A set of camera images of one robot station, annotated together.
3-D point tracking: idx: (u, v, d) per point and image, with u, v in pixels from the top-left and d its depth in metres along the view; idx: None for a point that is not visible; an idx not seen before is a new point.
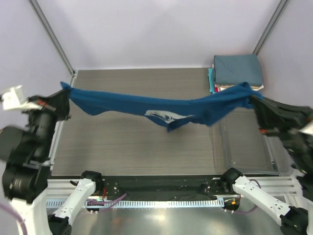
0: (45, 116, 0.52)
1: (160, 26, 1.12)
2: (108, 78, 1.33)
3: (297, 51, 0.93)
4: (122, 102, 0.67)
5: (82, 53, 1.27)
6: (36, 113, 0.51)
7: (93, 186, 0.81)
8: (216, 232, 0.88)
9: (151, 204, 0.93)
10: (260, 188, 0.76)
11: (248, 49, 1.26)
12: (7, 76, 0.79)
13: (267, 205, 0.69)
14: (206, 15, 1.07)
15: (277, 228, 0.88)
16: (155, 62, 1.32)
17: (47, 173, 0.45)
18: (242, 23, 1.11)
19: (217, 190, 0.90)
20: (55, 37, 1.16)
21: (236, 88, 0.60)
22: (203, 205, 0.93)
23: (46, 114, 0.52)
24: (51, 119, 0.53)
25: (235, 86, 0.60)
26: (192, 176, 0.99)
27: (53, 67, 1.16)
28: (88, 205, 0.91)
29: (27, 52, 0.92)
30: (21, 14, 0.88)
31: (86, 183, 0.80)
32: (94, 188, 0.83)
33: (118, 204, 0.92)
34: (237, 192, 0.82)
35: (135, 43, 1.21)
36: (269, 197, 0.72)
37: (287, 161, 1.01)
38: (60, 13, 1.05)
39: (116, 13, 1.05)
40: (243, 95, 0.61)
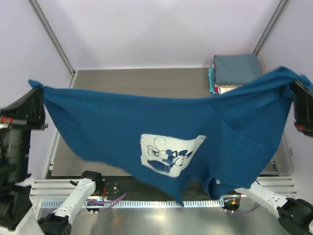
0: (14, 132, 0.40)
1: (160, 26, 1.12)
2: (108, 77, 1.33)
3: (297, 52, 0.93)
4: (92, 109, 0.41)
5: (82, 53, 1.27)
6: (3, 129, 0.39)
7: (93, 186, 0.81)
8: (216, 232, 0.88)
9: (151, 204, 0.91)
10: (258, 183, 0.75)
11: (248, 49, 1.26)
12: (7, 75, 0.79)
13: (264, 199, 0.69)
14: (206, 15, 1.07)
15: (277, 228, 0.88)
16: (155, 61, 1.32)
17: (27, 196, 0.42)
18: (241, 23, 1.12)
19: None
20: (55, 37, 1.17)
21: (274, 75, 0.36)
22: (203, 205, 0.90)
23: (16, 129, 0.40)
24: (22, 133, 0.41)
25: (273, 71, 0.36)
26: None
27: (53, 67, 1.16)
28: (88, 205, 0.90)
29: (27, 52, 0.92)
30: (21, 14, 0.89)
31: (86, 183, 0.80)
32: (94, 188, 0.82)
33: (118, 204, 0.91)
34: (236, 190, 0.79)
35: (136, 43, 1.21)
36: (265, 191, 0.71)
37: (286, 161, 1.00)
38: (60, 13, 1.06)
39: (116, 13, 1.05)
40: (283, 82, 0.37)
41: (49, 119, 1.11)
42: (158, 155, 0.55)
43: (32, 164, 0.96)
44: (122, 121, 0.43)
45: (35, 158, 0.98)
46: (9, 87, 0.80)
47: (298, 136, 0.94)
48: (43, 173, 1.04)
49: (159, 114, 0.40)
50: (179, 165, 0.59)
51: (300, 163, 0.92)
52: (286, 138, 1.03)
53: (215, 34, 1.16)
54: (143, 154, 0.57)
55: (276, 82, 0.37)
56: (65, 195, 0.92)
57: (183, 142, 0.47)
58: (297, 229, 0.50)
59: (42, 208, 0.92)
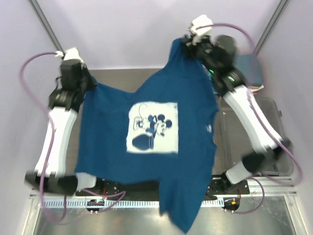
0: (85, 68, 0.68)
1: (160, 26, 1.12)
2: (109, 78, 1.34)
3: (297, 52, 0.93)
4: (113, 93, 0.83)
5: (83, 53, 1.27)
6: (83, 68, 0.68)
7: (93, 181, 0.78)
8: (216, 231, 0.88)
9: (151, 204, 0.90)
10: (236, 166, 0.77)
11: (248, 49, 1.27)
12: (8, 75, 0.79)
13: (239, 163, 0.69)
14: (206, 15, 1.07)
15: (277, 228, 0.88)
16: (155, 62, 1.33)
17: (80, 100, 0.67)
18: (241, 23, 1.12)
19: (217, 190, 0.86)
20: (55, 37, 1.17)
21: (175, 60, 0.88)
22: (204, 205, 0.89)
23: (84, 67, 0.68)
24: (88, 73, 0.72)
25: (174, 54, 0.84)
26: None
27: (53, 67, 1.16)
28: (88, 205, 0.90)
29: (27, 52, 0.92)
30: (21, 14, 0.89)
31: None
32: (94, 182, 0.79)
33: (118, 204, 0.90)
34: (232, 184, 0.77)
35: (136, 43, 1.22)
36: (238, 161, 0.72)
37: (287, 162, 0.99)
38: (60, 14, 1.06)
39: (116, 13, 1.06)
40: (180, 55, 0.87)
41: None
42: (142, 126, 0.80)
43: (33, 164, 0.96)
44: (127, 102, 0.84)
45: (35, 158, 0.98)
46: (9, 87, 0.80)
47: (298, 137, 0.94)
48: None
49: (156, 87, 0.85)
50: (161, 133, 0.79)
51: (300, 163, 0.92)
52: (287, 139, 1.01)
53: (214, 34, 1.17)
54: (129, 134, 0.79)
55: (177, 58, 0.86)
56: None
57: (167, 106, 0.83)
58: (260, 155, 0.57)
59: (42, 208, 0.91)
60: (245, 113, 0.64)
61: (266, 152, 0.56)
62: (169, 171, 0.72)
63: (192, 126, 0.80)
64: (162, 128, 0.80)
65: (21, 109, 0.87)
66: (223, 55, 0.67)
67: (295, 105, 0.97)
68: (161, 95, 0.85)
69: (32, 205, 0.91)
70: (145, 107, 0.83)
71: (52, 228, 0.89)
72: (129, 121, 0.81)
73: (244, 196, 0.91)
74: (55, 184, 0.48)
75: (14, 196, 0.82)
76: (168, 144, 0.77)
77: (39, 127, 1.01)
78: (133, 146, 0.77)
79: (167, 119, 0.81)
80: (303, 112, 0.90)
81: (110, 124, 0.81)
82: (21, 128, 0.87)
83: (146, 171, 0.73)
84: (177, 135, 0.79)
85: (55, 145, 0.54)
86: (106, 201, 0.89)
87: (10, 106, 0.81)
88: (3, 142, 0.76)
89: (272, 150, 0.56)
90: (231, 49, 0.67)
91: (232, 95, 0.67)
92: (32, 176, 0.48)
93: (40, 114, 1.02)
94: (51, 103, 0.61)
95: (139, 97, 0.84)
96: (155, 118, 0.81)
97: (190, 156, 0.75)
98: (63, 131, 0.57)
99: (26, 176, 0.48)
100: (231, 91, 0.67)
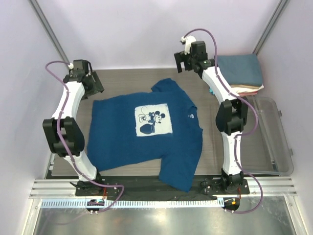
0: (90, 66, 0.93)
1: (160, 26, 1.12)
2: (109, 78, 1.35)
3: (297, 52, 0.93)
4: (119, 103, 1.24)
5: (82, 53, 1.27)
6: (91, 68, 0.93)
7: (93, 170, 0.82)
8: (216, 231, 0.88)
9: (151, 204, 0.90)
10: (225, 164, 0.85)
11: (247, 49, 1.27)
12: (8, 75, 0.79)
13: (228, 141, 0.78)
14: (206, 15, 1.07)
15: (277, 228, 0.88)
16: (155, 62, 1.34)
17: (90, 86, 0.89)
18: (242, 23, 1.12)
19: (217, 190, 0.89)
20: (55, 37, 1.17)
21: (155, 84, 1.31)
22: (203, 205, 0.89)
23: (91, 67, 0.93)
24: (93, 72, 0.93)
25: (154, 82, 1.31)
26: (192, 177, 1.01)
27: (53, 67, 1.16)
28: (88, 205, 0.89)
29: (27, 52, 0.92)
30: (21, 14, 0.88)
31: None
32: (94, 172, 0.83)
33: (118, 204, 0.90)
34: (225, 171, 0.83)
35: (136, 43, 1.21)
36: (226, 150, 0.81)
37: (286, 160, 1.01)
38: (60, 14, 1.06)
39: (116, 13, 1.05)
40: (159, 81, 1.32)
41: (49, 119, 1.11)
42: (145, 119, 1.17)
43: (33, 164, 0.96)
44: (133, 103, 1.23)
45: (35, 158, 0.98)
46: (10, 87, 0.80)
47: (298, 137, 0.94)
48: (43, 173, 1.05)
49: (150, 96, 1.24)
50: (159, 123, 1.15)
51: (300, 163, 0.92)
52: (286, 139, 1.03)
53: (214, 34, 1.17)
54: (137, 124, 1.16)
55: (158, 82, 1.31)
56: (65, 194, 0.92)
57: (159, 106, 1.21)
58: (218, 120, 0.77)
59: (42, 208, 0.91)
60: (215, 84, 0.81)
61: (224, 101, 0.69)
62: (169, 146, 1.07)
63: (180, 116, 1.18)
64: (159, 118, 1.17)
65: (21, 109, 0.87)
66: (200, 51, 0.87)
67: (295, 106, 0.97)
68: (159, 99, 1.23)
69: (32, 205, 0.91)
70: (145, 108, 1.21)
71: (52, 228, 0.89)
72: (135, 117, 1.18)
73: (243, 196, 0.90)
74: (71, 129, 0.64)
75: (14, 196, 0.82)
76: (164, 129, 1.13)
77: (39, 127, 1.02)
78: (140, 132, 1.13)
79: (162, 113, 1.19)
80: (303, 112, 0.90)
81: (125, 120, 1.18)
82: (21, 128, 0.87)
83: (151, 146, 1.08)
84: (171, 122, 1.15)
85: (66, 106, 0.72)
86: (106, 200, 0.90)
87: (10, 106, 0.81)
88: (3, 142, 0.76)
89: (229, 101, 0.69)
90: (203, 50, 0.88)
91: (205, 72, 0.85)
92: (49, 123, 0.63)
93: (40, 114, 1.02)
94: (65, 79, 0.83)
95: (143, 103, 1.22)
96: (153, 113, 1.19)
97: (179, 138, 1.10)
98: (72, 104, 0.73)
99: (45, 121, 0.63)
100: (205, 69, 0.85)
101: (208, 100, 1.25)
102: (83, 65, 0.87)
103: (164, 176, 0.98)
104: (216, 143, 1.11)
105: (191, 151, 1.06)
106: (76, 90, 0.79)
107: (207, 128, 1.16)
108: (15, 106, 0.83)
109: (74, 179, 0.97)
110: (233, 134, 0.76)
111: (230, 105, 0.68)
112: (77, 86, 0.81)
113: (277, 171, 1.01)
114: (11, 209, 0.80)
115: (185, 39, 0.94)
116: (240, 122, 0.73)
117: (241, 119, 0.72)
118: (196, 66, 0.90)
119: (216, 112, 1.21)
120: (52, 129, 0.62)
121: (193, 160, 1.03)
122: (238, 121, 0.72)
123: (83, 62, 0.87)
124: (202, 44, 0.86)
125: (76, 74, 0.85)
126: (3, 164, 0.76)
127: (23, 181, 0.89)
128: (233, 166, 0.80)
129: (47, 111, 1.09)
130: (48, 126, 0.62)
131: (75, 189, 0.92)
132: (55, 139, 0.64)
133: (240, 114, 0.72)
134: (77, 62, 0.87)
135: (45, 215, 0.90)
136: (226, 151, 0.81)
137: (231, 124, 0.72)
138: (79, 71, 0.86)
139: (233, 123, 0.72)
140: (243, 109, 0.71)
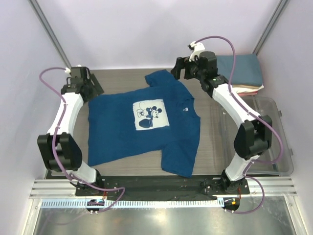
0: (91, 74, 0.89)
1: (160, 26, 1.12)
2: (108, 78, 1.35)
3: (298, 52, 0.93)
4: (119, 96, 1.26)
5: (82, 53, 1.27)
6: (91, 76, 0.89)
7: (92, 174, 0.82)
8: (216, 232, 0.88)
9: (151, 204, 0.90)
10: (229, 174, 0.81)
11: (247, 49, 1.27)
12: (8, 75, 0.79)
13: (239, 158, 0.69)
14: (206, 15, 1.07)
15: (277, 228, 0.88)
16: (155, 62, 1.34)
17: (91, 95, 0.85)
18: (242, 23, 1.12)
19: (217, 190, 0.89)
20: (55, 37, 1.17)
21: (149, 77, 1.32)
22: (203, 205, 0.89)
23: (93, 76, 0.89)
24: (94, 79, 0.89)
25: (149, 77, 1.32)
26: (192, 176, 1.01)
27: (53, 67, 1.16)
28: (88, 205, 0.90)
29: (27, 52, 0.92)
30: (21, 14, 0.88)
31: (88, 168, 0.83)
32: (93, 177, 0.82)
33: (118, 204, 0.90)
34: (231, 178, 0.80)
35: (136, 43, 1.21)
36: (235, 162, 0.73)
37: (286, 161, 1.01)
38: (60, 13, 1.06)
39: (116, 13, 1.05)
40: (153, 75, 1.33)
41: (49, 118, 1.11)
42: (143, 114, 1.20)
43: (33, 164, 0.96)
44: (132, 95, 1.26)
45: (35, 158, 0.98)
46: (9, 87, 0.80)
47: (298, 137, 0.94)
48: (43, 172, 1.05)
49: (146, 91, 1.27)
50: (156, 117, 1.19)
51: (300, 163, 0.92)
52: (286, 139, 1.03)
53: (214, 34, 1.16)
54: (136, 119, 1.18)
55: (153, 75, 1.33)
56: (66, 194, 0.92)
57: (155, 101, 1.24)
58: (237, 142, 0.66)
59: (42, 208, 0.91)
60: (229, 102, 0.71)
61: (245, 123, 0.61)
62: (167, 137, 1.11)
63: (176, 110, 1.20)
64: (156, 113, 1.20)
65: (21, 109, 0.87)
66: (210, 66, 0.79)
67: (295, 106, 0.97)
68: (156, 95, 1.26)
69: (32, 205, 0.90)
70: (144, 104, 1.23)
71: (52, 228, 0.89)
72: (133, 113, 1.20)
73: (244, 196, 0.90)
74: (67, 147, 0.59)
75: (14, 196, 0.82)
76: (162, 122, 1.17)
77: (39, 127, 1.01)
78: (140, 126, 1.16)
79: (158, 108, 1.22)
80: (303, 112, 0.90)
81: (125, 114, 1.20)
82: (21, 128, 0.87)
83: (152, 138, 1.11)
84: (167, 116, 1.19)
85: (62, 122, 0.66)
86: (106, 200, 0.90)
87: (10, 106, 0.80)
88: (3, 142, 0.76)
89: (250, 123, 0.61)
90: (213, 65, 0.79)
91: (216, 91, 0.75)
92: (44, 139, 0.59)
93: (40, 114, 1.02)
94: (63, 90, 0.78)
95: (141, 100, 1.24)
96: (150, 109, 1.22)
97: (177, 129, 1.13)
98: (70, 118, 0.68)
99: (39, 137, 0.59)
100: (215, 88, 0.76)
101: (208, 99, 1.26)
102: (81, 74, 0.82)
103: (166, 165, 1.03)
104: (216, 143, 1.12)
105: (190, 140, 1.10)
106: (74, 100, 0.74)
107: (207, 127, 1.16)
108: (15, 105, 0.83)
109: (74, 179, 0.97)
110: (251, 158, 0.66)
111: (252, 127, 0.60)
112: (75, 96, 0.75)
113: (277, 171, 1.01)
114: (11, 209, 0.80)
115: (194, 45, 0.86)
116: (264, 145, 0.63)
117: (265, 142, 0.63)
118: (205, 84, 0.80)
119: (216, 112, 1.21)
120: (47, 145, 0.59)
121: (192, 148, 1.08)
122: (262, 146, 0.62)
123: (82, 71, 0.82)
124: (212, 58, 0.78)
125: (73, 84, 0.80)
126: (3, 164, 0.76)
127: (23, 180, 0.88)
128: (238, 176, 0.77)
129: (47, 111, 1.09)
130: (43, 143, 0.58)
131: (75, 189, 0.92)
132: (51, 155, 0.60)
133: (263, 135, 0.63)
134: (74, 70, 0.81)
135: (45, 215, 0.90)
136: (235, 164, 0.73)
137: (255, 148, 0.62)
138: (78, 81, 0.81)
139: (257, 147, 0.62)
140: (267, 131, 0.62)
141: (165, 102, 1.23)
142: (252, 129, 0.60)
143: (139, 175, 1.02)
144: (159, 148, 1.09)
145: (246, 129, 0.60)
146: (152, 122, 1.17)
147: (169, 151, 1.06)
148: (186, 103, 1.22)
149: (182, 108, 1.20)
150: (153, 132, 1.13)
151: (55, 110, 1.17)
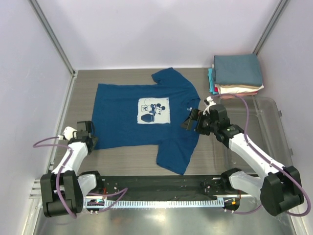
0: (87, 121, 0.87)
1: (159, 25, 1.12)
2: (108, 77, 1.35)
3: (298, 53, 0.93)
4: (125, 95, 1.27)
5: (82, 53, 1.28)
6: (89, 125, 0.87)
7: (94, 179, 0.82)
8: (216, 231, 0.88)
9: (151, 204, 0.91)
10: (235, 181, 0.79)
11: (248, 49, 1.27)
12: (8, 75, 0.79)
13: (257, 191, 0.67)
14: (206, 15, 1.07)
15: (277, 229, 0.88)
16: (154, 62, 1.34)
17: (90, 142, 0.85)
18: (242, 23, 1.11)
19: (217, 190, 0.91)
20: (55, 37, 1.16)
21: (155, 76, 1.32)
22: (203, 205, 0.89)
23: (88, 124, 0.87)
24: (89, 127, 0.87)
25: (155, 75, 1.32)
26: (197, 176, 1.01)
27: (53, 66, 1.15)
28: (88, 206, 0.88)
29: (27, 51, 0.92)
30: (20, 14, 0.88)
31: (86, 175, 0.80)
32: (95, 183, 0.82)
33: (118, 204, 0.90)
34: (236, 186, 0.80)
35: (135, 42, 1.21)
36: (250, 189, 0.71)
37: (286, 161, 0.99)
38: (60, 14, 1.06)
39: (116, 13, 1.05)
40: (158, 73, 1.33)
41: (49, 119, 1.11)
42: (146, 109, 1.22)
43: (33, 165, 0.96)
44: (136, 94, 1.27)
45: (35, 158, 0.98)
46: (9, 87, 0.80)
47: (298, 137, 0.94)
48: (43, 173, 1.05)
49: (148, 92, 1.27)
50: (159, 114, 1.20)
51: (300, 163, 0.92)
52: (286, 140, 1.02)
53: (214, 34, 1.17)
54: (139, 113, 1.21)
55: (159, 73, 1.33)
56: None
57: (159, 100, 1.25)
58: (268, 200, 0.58)
59: (42, 207, 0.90)
60: (247, 152, 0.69)
61: (268, 176, 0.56)
62: (167, 136, 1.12)
63: (179, 109, 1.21)
64: (159, 110, 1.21)
65: (21, 109, 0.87)
66: (221, 117, 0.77)
67: (295, 106, 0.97)
68: (156, 95, 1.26)
69: (32, 205, 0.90)
70: (149, 100, 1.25)
71: (53, 228, 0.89)
72: (137, 107, 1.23)
73: (244, 196, 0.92)
74: (71, 184, 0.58)
75: (14, 197, 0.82)
76: (163, 118, 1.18)
77: (39, 127, 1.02)
78: (141, 120, 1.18)
79: (162, 105, 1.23)
80: (304, 112, 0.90)
81: (128, 112, 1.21)
82: (21, 128, 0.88)
83: (152, 139, 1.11)
84: (169, 114, 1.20)
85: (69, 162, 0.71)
86: (106, 200, 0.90)
87: (10, 106, 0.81)
88: (4, 142, 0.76)
89: (276, 176, 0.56)
90: (225, 116, 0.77)
91: (232, 141, 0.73)
92: (48, 178, 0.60)
93: (40, 114, 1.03)
94: (70, 141, 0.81)
95: (146, 95, 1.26)
96: (155, 105, 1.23)
97: (177, 129, 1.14)
98: (75, 158, 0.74)
99: (43, 176, 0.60)
100: (231, 137, 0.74)
101: None
102: (87, 127, 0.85)
103: (161, 160, 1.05)
104: (216, 143, 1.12)
105: (189, 141, 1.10)
106: (79, 148, 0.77)
107: None
108: (14, 105, 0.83)
109: None
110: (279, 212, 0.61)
111: (278, 180, 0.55)
112: (79, 145, 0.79)
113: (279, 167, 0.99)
114: (11, 210, 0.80)
115: (211, 101, 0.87)
116: (295, 199, 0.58)
117: (296, 197, 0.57)
118: (220, 135, 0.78)
119: None
120: (50, 183, 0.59)
121: (188, 148, 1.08)
122: (292, 200, 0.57)
123: (85, 121, 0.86)
124: (223, 110, 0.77)
125: (80, 136, 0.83)
126: (3, 165, 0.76)
127: (24, 180, 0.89)
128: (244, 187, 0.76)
129: (47, 111, 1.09)
130: (45, 181, 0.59)
131: None
132: (51, 197, 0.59)
133: (293, 190, 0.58)
134: (80, 124, 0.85)
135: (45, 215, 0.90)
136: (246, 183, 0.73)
137: (285, 205, 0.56)
138: (83, 133, 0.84)
139: (286, 202, 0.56)
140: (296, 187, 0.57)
141: (170, 101, 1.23)
142: (278, 183, 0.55)
143: (139, 175, 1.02)
144: (155, 143, 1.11)
145: (273, 185, 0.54)
146: (156, 119, 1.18)
147: (166, 147, 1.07)
148: (191, 103, 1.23)
149: (186, 108, 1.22)
150: (152, 132, 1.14)
151: (55, 110, 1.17)
